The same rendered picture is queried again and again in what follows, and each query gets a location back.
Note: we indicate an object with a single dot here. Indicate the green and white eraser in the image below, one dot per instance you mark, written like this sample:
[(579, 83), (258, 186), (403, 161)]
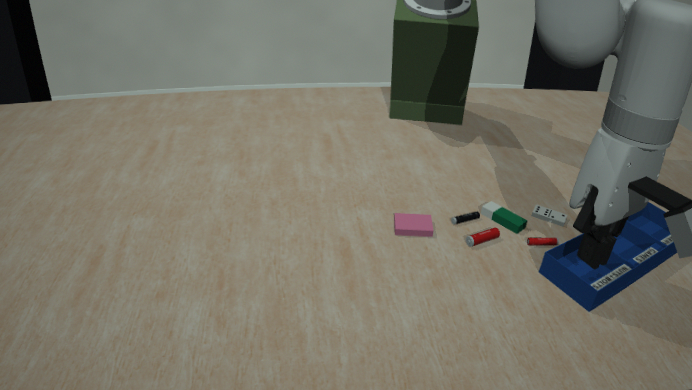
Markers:
[(504, 217)]

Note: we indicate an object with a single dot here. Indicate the pink rectangular block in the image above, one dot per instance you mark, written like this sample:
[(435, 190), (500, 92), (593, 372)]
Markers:
[(413, 225)]

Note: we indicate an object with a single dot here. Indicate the white domino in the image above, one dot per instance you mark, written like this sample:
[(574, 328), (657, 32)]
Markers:
[(549, 215)]

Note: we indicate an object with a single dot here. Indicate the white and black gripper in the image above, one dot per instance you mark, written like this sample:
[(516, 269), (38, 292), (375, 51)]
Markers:
[(611, 163)]

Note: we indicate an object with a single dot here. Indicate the black battery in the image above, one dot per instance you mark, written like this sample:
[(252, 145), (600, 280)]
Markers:
[(465, 218)]

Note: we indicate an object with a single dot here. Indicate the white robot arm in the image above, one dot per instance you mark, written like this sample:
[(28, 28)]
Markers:
[(651, 81)]

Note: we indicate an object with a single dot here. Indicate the blue compartment tray with labels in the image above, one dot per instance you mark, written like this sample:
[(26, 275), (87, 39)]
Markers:
[(608, 280)]

